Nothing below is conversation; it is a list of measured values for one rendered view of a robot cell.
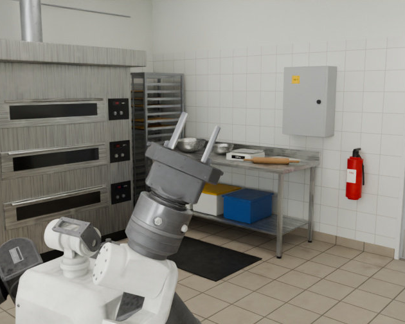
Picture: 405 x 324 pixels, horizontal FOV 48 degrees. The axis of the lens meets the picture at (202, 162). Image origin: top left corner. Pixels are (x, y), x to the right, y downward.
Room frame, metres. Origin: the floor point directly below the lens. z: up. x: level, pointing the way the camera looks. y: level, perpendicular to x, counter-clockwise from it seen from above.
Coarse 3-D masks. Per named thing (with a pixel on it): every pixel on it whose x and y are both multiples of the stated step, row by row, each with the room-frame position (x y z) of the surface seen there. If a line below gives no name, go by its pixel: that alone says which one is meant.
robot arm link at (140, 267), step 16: (128, 224) 0.68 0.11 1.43; (128, 240) 0.73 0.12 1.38; (144, 240) 0.65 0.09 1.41; (160, 240) 0.65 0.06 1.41; (176, 240) 0.66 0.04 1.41; (112, 256) 0.64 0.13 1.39; (128, 256) 0.65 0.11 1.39; (144, 256) 0.65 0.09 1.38; (160, 256) 0.66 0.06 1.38; (96, 272) 0.66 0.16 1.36; (112, 272) 0.63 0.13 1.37; (128, 272) 0.64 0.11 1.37; (144, 272) 0.65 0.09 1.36; (160, 272) 0.66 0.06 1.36; (112, 288) 0.65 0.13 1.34; (128, 288) 0.65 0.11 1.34; (144, 288) 0.65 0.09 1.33; (160, 288) 0.66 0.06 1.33
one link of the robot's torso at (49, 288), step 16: (96, 256) 1.05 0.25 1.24; (32, 272) 0.95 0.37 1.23; (48, 272) 0.95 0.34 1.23; (64, 272) 0.93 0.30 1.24; (80, 272) 0.93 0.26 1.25; (32, 288) 0.92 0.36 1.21; (48, 288) 0.90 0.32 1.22; (64, 288) 0.89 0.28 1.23; (80, 288) 0.87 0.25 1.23; (96, 288) 0.87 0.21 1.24; (16, 304) 0.92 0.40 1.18; (32, 304) 0.89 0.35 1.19; (48, 304) 0.87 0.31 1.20; (64, 304) 0.86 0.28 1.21; (80, 304) 0.84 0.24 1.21; (96, 304) 0.84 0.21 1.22; (112, 304) 0.86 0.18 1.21; (16, 320) 0.92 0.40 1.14; (32, 320) 0.89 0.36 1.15; (48, 320) 0.87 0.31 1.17; (64, 320) 0.84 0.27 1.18; (80, 320) 0.83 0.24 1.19; (96, 320) 0.83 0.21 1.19
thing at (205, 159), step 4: (216, 128) 0.70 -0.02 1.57; (216, 132) 0.70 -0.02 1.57; (212, 136) 0.69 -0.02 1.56; (216, 136) 0.70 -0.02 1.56; (212, 140) 0.69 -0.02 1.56; (208, 144) 0.69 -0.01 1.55; (212, 144) 0.69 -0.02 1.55; (208, 148) 0.69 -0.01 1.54; (204, 152) 0.69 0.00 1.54; (208, 152) 0.69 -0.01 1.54; (204, 156) 0.69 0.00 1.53; (208, 156) 0.69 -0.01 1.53; (204, 160) 0.69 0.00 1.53; (208, 160) 0.69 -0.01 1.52; (208, 164) 0.69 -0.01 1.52
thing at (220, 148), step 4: (216, 144) 5.36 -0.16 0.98; (220, 144) 5.38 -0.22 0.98; (224, 144) 5.37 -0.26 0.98; (228, 144) 5.35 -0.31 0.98; (212, 148) 5.21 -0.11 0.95; (216, 148) 5.15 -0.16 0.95; (220, 148) 5.13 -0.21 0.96; (224, 148) 5.13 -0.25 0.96; (228, 148) 5.15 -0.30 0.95; (232, 148) 5.21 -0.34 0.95; (216, 152) 5.19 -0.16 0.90; (220, 152) 5.16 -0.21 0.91; (224, 152) 5.16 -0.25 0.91; (228, 152) 5.19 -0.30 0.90
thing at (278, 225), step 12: (240, 144) 5.38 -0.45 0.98; (192, 156) 5.05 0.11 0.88; (216, 156) 5.05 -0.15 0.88; (288, 156) 4.95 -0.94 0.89; (300, 156) 4.85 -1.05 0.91; (312, 156) 4.76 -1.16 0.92; (252, 168) 4.41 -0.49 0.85; (264, 168) 4.32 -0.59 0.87; (276, 168) 4.27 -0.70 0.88; (288, 168) 4.27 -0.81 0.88; (300, 168) 4.42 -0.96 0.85; (312, 168) 4.69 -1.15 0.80; (312, 180) 4.69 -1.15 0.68; (312, 192) 4.69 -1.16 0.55; (312, 204) 4.70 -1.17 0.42; (204, 216) 4.91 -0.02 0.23; (216, 216) 4.91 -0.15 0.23; (276, 216) 4.91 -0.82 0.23; (312, 216) 4.71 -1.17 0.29; (252, 228) 4.47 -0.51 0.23; (264, 228) 4.46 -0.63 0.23; (276, 228) 4.46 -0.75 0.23; (288, 228) 4.46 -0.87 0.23; (312, 228) 4.71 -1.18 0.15; (276, 240) 4.25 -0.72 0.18; (276, 252) 4.24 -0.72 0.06
